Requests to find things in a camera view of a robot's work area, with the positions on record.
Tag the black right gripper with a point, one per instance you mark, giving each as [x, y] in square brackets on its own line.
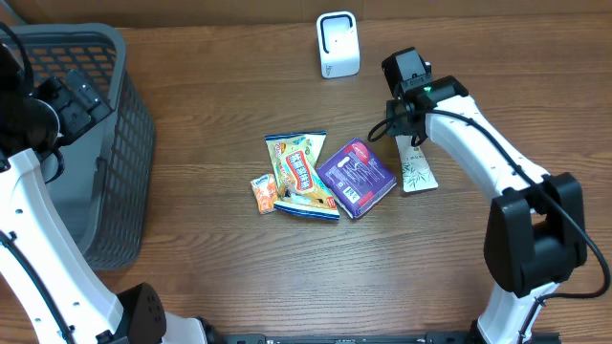
[393, 127]

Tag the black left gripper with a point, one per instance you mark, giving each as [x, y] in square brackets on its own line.
[81, 118]

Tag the white pouch with gold cap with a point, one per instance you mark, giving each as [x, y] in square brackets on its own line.
[416, 173]

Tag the red purple snack packet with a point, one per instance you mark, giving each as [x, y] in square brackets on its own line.
[356, 177]

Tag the yellow red snack bag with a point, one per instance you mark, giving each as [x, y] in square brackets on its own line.
[301, 192]

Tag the small orange snack packet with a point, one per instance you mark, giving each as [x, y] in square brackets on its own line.
[265, 192]

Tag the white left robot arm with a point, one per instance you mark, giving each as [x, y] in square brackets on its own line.
[40, 261]

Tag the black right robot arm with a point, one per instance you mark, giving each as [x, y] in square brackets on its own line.
[534, 238]

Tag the white barcode scanner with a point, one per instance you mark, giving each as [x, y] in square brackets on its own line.
[338, 44]

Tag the grey plastic shopping basket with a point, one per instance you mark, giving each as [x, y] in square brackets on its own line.
[101, 195]

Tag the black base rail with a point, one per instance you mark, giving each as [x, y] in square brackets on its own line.
[427, 338]

